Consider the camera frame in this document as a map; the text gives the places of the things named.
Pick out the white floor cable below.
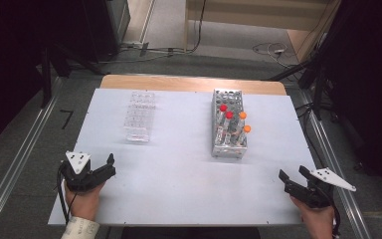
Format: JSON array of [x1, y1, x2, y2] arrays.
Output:
[[252, 42, 294, 70]]

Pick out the white table cover sheet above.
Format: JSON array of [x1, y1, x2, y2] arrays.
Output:
[[48, 88, 316, 227]]

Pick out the perforated metal tube rack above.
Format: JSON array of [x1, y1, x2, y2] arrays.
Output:
[[211, 88, 249, 159]]

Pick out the metal floor rail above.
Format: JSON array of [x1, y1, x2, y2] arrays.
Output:
[[297, 89, 373, 239], [0, 76, 65, 239]]

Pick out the left hand-held gripper cable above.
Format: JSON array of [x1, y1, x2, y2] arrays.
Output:
[[56, 163, 72, 225]]

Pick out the person's right hand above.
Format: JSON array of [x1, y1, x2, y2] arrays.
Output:
[[289, 195, 336, 239]]

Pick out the clear test tube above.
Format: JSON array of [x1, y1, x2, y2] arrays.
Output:
[[238, 131, 251, 146], [216, 111, 226, 132], [222, 118, 233, 137], [234, 118, 246, 135]]

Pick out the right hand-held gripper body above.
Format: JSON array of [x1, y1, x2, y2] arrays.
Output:
[[284, 167, 358, 209]]

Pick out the black metal stand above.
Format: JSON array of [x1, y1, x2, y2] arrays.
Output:
[[266, 56, 330, 121], [39, 43, 105, 110]]

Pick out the grey floor cable bundle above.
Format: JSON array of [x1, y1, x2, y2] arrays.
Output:
[[98, 46, 194, 65]]

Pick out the person's left hand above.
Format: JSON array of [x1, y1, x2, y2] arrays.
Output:
[[63, 180, 105, 222]]

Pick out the black hanging cable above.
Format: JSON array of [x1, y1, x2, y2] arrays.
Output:
[[191, 0, 208, 53]]

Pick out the black curtain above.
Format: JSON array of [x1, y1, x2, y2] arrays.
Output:
[[323, 0, 382, 204], [0, 0, 88, 155]]

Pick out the clear acrylic tube rack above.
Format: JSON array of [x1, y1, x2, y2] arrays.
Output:
[[122, 90, 156, 143]]

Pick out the dark grey cabinet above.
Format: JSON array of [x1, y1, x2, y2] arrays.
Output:
[[82, 0, 131, 63]]

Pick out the light wooden furniture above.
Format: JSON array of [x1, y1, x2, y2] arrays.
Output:
[[183, 0, 343, 64]]

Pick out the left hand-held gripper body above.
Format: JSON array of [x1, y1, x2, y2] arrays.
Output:
[[59, 150, 97, 194]]

